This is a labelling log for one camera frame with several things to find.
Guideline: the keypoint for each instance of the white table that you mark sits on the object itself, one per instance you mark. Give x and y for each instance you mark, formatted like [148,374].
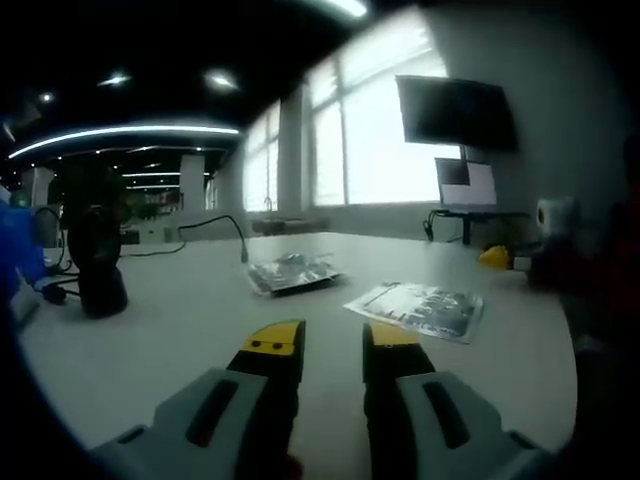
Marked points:
[200,310]

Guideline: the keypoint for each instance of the green black sheet goods packet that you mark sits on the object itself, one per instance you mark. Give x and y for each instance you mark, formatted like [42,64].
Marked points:
[420,310]

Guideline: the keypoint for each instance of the black monitor stand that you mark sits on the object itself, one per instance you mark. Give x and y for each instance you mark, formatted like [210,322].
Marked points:
[475,214]

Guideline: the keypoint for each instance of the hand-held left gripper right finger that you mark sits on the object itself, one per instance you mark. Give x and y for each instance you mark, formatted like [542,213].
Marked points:
[485,430]

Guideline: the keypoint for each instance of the white power strip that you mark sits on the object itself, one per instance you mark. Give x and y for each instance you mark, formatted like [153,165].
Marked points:
[25,305]

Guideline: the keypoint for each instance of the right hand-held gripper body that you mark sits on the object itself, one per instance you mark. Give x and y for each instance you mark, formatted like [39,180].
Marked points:
[560,215]

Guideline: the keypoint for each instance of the steel sink with faucet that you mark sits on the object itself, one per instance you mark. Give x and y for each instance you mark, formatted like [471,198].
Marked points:
[295,225]

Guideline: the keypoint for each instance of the small computer screen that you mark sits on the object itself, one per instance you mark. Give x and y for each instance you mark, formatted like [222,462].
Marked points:
[475,187]

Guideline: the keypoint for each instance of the long ceiling light strip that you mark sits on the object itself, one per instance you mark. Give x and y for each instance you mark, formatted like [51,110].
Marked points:
[125,131]

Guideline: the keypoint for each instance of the black wall monitor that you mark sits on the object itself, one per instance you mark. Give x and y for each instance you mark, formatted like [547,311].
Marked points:
[455,112]

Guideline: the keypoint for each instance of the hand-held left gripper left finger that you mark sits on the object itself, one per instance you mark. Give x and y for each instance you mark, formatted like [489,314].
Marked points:
[180,415]

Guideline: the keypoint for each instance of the person's right hand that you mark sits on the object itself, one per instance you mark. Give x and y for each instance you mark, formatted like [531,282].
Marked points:
[555,262]

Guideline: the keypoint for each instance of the black barcode scanner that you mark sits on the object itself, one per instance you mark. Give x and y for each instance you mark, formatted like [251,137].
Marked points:
[100,280]

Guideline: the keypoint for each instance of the blue cardboard box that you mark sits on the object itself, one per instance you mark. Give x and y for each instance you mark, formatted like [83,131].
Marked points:
[20,240]

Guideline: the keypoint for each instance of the green potted plant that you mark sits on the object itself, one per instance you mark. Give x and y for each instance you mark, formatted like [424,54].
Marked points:
[90,185]

